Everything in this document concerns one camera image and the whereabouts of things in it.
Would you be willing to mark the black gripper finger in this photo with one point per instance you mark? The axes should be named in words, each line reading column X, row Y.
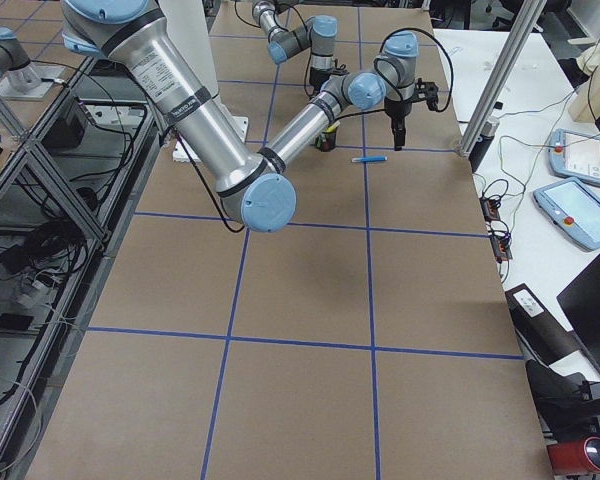
column 395, row 137
column 401, row 137

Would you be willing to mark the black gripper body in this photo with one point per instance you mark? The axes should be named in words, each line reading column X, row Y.
column 396, row 111

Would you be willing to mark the blue highlighter pen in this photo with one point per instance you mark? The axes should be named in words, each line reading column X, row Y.
column 369, row 159

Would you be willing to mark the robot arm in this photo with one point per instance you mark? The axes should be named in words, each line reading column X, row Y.
column 316, row 34
column 166, row 48

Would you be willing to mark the black mesh pen cup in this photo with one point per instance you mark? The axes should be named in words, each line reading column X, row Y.
column 326, row 141

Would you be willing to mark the black water bottle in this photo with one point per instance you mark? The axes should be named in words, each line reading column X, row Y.
column 483, row 142

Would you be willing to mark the upper teach pendant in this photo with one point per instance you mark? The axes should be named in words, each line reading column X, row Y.
column 573, row 154

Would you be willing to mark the teach pendant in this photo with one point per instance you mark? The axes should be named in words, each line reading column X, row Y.
column 573, row 154
column 574, row 209

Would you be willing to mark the lower teach pendant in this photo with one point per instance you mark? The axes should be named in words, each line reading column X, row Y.
column 574, row 209

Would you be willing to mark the red cylinder can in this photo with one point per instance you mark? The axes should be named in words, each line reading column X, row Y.
column 578, row 457

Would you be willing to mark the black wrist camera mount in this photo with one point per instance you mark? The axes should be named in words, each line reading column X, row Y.
column 426, row 91

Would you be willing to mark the aluminium frame post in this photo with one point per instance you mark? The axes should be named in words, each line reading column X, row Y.
column 515, row 41

